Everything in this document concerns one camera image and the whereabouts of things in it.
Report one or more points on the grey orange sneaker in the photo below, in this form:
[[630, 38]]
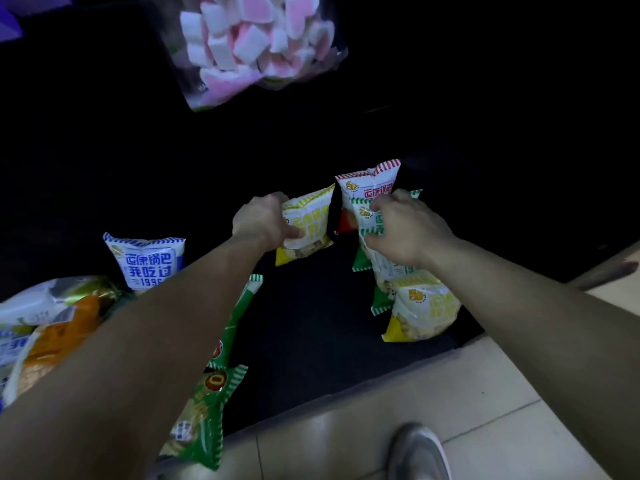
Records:
[[417, 454]]

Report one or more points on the green striped snack packet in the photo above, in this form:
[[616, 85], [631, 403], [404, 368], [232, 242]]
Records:
[[387, 274], [362, 214]]

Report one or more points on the person's left hand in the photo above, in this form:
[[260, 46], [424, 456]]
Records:
[[260, 222]]

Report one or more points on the pile of striped snack packets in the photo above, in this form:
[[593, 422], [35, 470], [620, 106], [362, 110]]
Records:
[[145, 264]]

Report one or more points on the person's right hand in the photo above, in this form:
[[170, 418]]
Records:
[[410, 234]]

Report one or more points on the bag of pink marshmallows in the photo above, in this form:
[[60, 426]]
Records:
[[250, 44]]

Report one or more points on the red striped snack packet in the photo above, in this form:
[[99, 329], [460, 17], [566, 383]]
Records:
[[370, 182]]

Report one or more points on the person's right forearm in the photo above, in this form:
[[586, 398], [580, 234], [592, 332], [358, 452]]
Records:
[[550, 339]]

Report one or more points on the person's left forearm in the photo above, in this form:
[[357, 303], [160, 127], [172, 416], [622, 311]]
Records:
[[125, 359]]

